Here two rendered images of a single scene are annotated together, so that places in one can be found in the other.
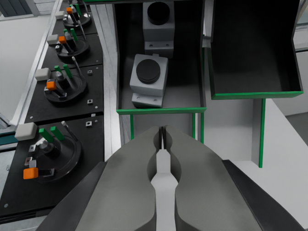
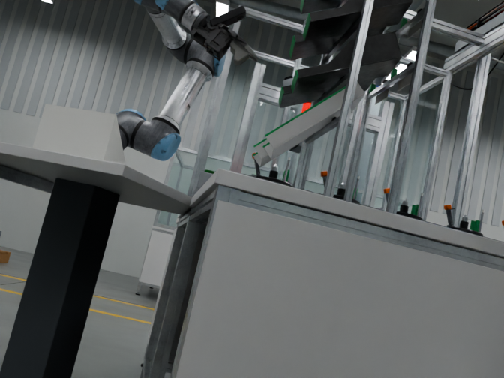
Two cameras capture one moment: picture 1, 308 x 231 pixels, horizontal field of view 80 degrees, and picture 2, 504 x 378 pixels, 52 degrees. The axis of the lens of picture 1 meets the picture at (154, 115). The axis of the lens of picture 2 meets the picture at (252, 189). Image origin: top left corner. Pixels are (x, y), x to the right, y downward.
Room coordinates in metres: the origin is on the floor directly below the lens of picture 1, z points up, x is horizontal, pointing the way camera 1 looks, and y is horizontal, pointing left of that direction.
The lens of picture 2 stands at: (0.09, -1.50, 0.69)
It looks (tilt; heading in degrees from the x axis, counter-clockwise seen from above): 8 degrees up; 88
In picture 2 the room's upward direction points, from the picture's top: 13 degrees clockwise
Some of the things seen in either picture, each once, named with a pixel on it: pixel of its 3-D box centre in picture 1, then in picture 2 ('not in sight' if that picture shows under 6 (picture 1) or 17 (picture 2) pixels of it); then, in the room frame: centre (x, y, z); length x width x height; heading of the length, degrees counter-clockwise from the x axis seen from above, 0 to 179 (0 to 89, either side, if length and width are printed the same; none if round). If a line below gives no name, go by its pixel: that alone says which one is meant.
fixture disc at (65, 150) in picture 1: (55, 156); (271, 184); (0.22, 0.26, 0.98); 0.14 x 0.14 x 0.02
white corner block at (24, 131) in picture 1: (28, 132); not in sight; (0.31, 0.37, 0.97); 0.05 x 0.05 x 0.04; 7
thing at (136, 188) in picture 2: not in sight; (102, 184); (-0.34, 0.29, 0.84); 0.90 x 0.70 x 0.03; 70
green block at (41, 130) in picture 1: (46, 135); not in sight; (0.26, 0.28, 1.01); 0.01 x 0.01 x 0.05; 7
